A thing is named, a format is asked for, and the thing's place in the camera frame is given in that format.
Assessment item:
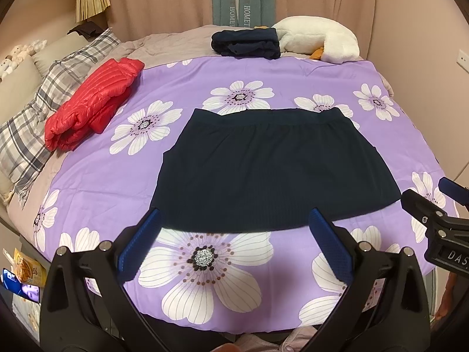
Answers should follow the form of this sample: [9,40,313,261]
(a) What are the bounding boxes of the white plush teddy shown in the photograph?
[11,39,48,60]

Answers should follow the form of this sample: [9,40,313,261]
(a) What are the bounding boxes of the red down jacket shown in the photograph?
[45,57,145,152]

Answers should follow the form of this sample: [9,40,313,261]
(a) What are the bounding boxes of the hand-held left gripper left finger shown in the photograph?
[38,207,173,352]

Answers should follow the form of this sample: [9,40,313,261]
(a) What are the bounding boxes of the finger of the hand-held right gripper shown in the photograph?
[439,177,469,207]
[400,189,451,229]

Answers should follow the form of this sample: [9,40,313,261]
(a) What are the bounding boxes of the purple floral blanket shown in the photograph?
[33,53,460,334]

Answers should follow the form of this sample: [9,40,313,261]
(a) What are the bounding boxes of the grey plaid pillow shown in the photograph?
[0,27,122,196]

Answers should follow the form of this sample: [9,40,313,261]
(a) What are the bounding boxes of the navy zip jacket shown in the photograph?
[150,108,402,234]

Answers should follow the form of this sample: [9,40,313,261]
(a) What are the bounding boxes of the person's pink garment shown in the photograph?
[220,324,325,352]

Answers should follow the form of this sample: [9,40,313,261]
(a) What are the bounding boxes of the yellow snack packet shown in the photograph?
[14,248,47,285]

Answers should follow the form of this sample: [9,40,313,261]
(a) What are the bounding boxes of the person's right forearm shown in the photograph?
[436,275,459,320]

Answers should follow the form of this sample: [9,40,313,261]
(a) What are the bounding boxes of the white plush dog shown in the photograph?
[0,57,15,80]

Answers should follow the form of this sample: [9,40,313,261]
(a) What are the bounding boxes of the beige pillow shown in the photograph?
[31,31,94,67]
[0,57,42,120]

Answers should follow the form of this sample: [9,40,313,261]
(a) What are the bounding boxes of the dark cloth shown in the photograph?
[68,22,106,40]

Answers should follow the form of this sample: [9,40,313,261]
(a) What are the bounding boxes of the folded navy garment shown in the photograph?
[211,27,281,60]

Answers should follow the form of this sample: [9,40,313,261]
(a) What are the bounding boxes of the white plush goose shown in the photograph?
[273,16,360,64]

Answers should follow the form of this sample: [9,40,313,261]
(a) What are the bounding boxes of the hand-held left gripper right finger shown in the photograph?
[297,208,431,352]

